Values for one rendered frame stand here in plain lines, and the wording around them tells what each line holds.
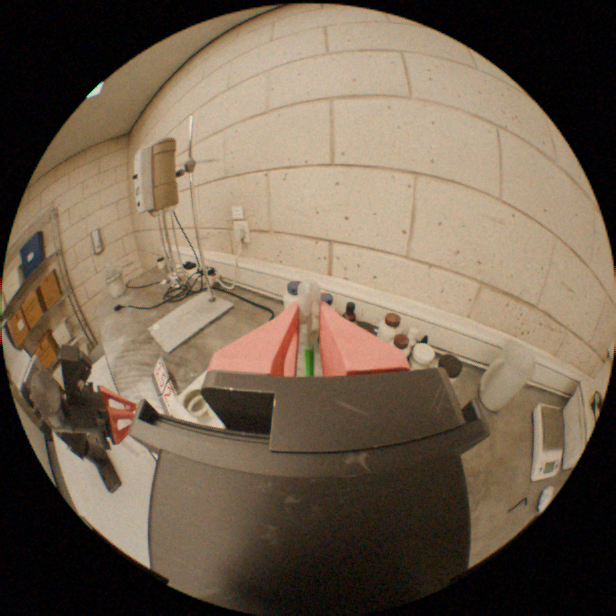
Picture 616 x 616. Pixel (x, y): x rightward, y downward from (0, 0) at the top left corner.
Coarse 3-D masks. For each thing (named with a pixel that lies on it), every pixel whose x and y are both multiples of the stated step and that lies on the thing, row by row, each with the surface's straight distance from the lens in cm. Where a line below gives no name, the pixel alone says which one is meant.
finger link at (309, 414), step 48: (288, 336) 8; (240, 384) 5; (288, 384) 5; (336, 384) 5; (384, 384) 5; (432, 384) 6; (288, 432) 5; (336, 432) 5; (384, 432) 5; (432, 432) 5
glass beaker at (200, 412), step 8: (192, 376) 35; (176, 384) 35; (184, 384) 36; (192, 384) 36; (200, 384) 34; (176, 392) 35; (184, 392) 37; (176, 400) 33; (200, 400) 32; (184, 408) 34; (192, 408) 33; (200, 408) 33; (208, 408) 35; (192, 416) 36; (200, 416) 35; (208, 416) 36
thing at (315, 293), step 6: (312, 282) 11; (312, 288) 11; (318, 288) 11; (312, 294) 11; (318, 294) 11; (312, 300) 11; (318, 300) 11; (312, 306) 11; (318, 306) 12; (312, 312) 11; (318, 312) 12; (312, 318) 12; (318, 318) 12; (312, 324) 12; (318, 324) 12; (312, 330) 12; (318, 330) 13; (312, 336) 13; (318, 336) 13; (312, 342) 13
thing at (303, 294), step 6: (306, 282) 11; (300, 288) 11; (300, 294) 11; (306, 294) 11; (300, 300) 11; (306, 300) 11; (300, 306) 11; (306, 306) 11; (300, 312) 12; (306, 312) 11; (300, 318) 12; (306, 318) 12; (300, 324) 12; (306, 324) 12; (300, 330) 13; (306, 330) 12; (300, 336) 13; (306, 336) 12; (306, 342) 13
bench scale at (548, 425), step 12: (540, 408) 76; (552, 408) 81; (540, 420) 73; (552, 420) 78; (540, 432) 72; (552, 432) 76; (540, 444) 70; (552, 444) 75; (540, 456) 69; (552, 456) 77; (540, 468) 70; (552, 468) 78
